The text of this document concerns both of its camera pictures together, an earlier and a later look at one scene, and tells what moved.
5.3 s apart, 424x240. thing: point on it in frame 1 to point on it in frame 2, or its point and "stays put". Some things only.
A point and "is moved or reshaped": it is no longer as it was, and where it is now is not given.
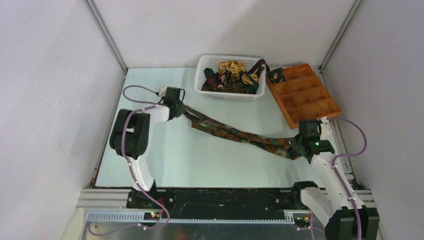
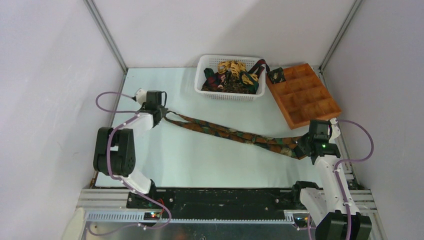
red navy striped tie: [260, 64] stays put
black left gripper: [182, 109] to [163, 110]
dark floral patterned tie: [200, 121] is moved or reshaped
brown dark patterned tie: [230, 83] stays put
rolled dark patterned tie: [276, 75] stays put
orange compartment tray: [301, 97] stays put
